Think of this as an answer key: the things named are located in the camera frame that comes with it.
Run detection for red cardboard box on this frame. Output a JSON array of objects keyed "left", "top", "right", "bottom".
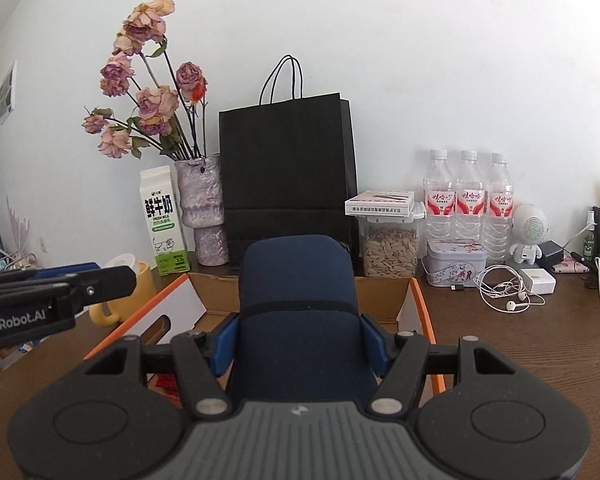
[{"left": 84, "top": 270, "right": 446, "bottom": 396}]

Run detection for navy blue case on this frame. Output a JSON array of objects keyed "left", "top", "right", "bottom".
[{"left": 227, "top": 235, "right": 381, "bottom": 403}]

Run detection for purple dried grass sprig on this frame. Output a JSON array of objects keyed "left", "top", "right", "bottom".
[{"left": 5, "top": 197, "right": 33, "bottom": 261}]

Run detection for dried rose bouquet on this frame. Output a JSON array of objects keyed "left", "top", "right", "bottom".
[{"left": 82, "top": 0, "right": 208, "bottom": 162}]

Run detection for white earphones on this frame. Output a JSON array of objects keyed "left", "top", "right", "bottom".
[{"left": 472, "top": 265, "right": 546, "bottom": 313}]

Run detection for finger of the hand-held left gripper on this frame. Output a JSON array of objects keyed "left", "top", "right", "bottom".
[
  {"left": 0, "top": 261, "right": 101, "bottom": 289},
  {"left": 55, "top": 266, "right": 137, "bottom": 312}
]

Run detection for black power adapter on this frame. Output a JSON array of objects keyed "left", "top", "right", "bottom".
[{"left": 536, "top": 241, "right": 565, "bottom": 271}]

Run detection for flat white box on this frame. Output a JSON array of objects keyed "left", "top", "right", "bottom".
[{"left": 345, "top": 190, "right": 416, "bottom": 217}]

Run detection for yellow mug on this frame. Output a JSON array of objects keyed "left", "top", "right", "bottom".
[{"left": 89, "top": 255, "right": 157, "bottom": 328}]

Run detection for wire basket of small items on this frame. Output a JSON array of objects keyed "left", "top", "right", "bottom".
[{"left": 0, "top": 252, "right": 41, "bottom": 281}]

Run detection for pink printed card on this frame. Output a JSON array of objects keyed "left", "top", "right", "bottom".
[{"left": 555, "top": 255, "right": 592, "bottom": 274}]

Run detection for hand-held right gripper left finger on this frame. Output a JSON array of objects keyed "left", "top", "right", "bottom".
[{"left": 82, "top": 312, "right": 241, "bottom": 418}]

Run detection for black paper bag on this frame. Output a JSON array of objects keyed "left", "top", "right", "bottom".
[{"left": 218, "top": 55, "right": 360, "bottom": 266}]

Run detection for white robot-shaped speaker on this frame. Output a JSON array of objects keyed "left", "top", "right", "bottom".
[{"left": 509, "top": 203, "right": 550, "bottom": 266}]

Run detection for clear seed container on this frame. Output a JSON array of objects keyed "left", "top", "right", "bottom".
[{"left": 357, "top": 202, "right": 426, "bottom": 278}]

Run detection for white green milk carton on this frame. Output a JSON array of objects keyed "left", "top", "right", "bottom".
[{"left": 140, "top": 165, "right": 188, "bottom": 277}]

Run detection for white charger block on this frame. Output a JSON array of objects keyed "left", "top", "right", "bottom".
[{"left": 520, "top": 267, "right": 557, "bottom": 295}]

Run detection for printed tin box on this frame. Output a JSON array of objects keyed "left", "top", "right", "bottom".
[{"left": 425, "top": 237, "right": 486, "bottom": 288}]

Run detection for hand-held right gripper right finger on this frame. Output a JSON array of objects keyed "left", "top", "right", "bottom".
[{"left": 359, "top": 312, "right": 520, "bottom": 418}]

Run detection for wall notice sheet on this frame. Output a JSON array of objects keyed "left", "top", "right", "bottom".
[{"left": 0, "top": 60, "right": 18, "bottom": 126}]

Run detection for purple textured vase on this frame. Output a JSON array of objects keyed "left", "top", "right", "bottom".
[{"left": 174, "top": 155, "right": 229, "bottom": 267}]

